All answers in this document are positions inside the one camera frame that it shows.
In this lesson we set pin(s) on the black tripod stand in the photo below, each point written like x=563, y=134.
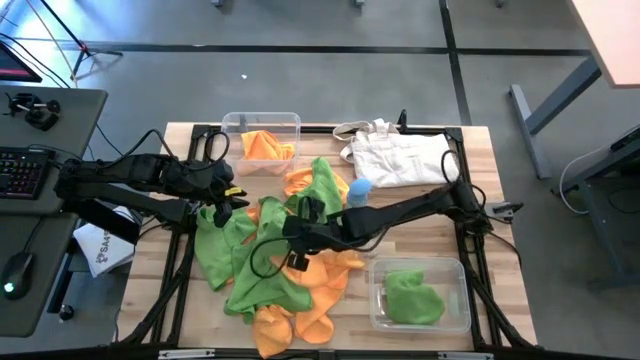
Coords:
x=86, y=49

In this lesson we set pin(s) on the black monitor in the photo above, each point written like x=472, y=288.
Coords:
x=12, y=65

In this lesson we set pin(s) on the white canvas tote bag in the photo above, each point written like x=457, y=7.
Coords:
x=400, y=160

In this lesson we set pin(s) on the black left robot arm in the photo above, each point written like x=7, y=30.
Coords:
x=140, y=172

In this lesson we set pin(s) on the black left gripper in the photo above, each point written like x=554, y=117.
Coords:
x=207, y=182

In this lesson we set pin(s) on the grey metal stand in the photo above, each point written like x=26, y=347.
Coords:
x=598, y=225

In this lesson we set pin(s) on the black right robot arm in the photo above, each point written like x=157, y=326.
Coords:
x=400, y=210

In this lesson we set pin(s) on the green microfiber towel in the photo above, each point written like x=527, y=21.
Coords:
x=322, y=187
x=270, y=295
x=412, y=300
x=215, y=250

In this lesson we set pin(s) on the black computer mouse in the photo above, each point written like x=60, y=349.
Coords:
x=17, y=275

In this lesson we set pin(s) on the clear plastic bin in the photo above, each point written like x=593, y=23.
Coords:
x=457, y=290
x=260, y=120

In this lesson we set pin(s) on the wooden desk with grey legs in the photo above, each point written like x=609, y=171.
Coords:
x=615, y=40

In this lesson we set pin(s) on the black caster wheel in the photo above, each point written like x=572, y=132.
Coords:
x=66, y=312

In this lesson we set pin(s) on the black backlit keyboard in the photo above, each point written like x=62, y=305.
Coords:
x=22, y=172

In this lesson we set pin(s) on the blue Febreze spray bottle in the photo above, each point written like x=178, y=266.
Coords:
x=359, y=192

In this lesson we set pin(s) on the silver aluminium bracket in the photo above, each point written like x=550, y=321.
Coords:
x=465, y=356
x=185, y=354

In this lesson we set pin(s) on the black clamp bracket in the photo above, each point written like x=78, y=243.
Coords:
x=502, y=209

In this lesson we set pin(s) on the orange microfiber towel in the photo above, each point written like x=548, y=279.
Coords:
x=330, y=280
x=265, y=145
x=297, y=180
x=272, y=332
x=252, y=215

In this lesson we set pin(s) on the black clamp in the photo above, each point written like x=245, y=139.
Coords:
x=40, y=120

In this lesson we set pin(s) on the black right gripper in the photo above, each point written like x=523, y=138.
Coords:
x=315, y=235

